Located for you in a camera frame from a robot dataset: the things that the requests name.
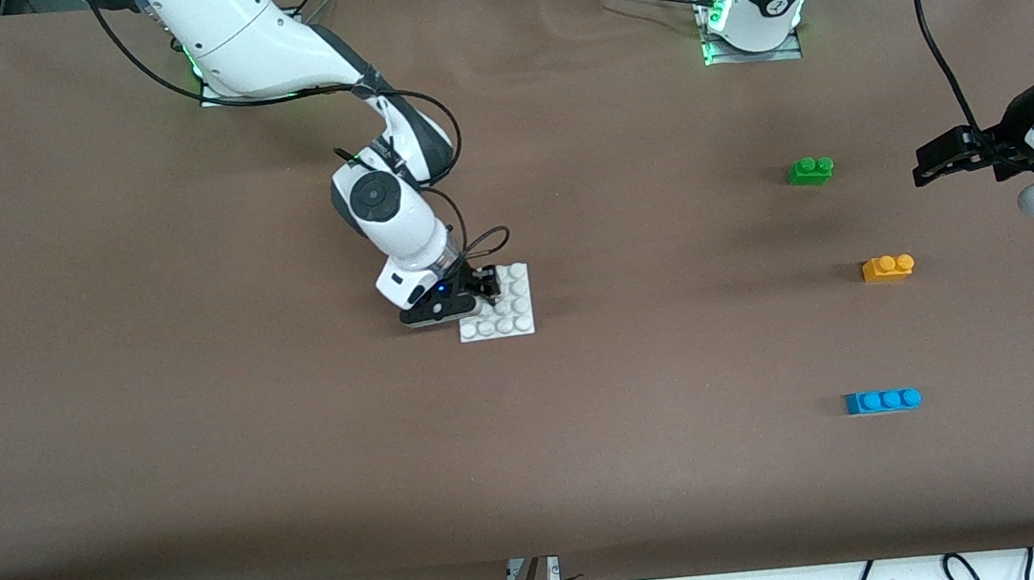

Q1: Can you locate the white studded base plate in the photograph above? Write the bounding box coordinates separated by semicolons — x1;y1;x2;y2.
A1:
452;261;537;344

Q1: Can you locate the yellow two-stud toy block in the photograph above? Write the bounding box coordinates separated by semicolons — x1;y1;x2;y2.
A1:
861;252;916;285

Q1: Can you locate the green two-stud toy block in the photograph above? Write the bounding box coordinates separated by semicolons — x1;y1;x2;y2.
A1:
786;155;837;189

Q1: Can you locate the blue three-stud toy block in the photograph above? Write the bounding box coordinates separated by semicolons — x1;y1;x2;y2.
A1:
843;386;924;418

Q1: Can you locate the brown table cover mat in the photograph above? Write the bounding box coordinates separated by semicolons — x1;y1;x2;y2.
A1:
0;0;1034;580

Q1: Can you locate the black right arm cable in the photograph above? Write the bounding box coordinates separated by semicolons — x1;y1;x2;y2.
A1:
88;0;516;318

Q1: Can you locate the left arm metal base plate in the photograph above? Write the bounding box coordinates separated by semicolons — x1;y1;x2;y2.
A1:
694;0;804;70

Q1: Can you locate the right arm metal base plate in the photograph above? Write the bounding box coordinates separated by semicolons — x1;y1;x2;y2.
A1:
197;72;298;109

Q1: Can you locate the silver metal bracket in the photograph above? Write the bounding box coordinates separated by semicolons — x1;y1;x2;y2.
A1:
505;554;562;580

